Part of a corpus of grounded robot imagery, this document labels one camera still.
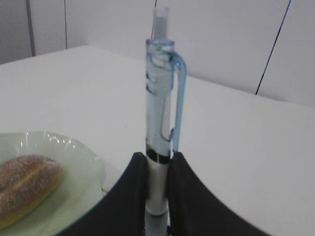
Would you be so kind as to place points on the grey pen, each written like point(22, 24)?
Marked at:
point(165, 85)

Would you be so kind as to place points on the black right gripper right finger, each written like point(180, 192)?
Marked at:
point(196, 211)

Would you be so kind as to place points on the green wavy glass bowl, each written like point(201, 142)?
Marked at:
point(78, 192)

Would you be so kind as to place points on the sugared bread roll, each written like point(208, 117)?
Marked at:
point(25, 182)

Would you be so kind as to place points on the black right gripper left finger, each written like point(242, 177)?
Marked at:
point(122, 211)

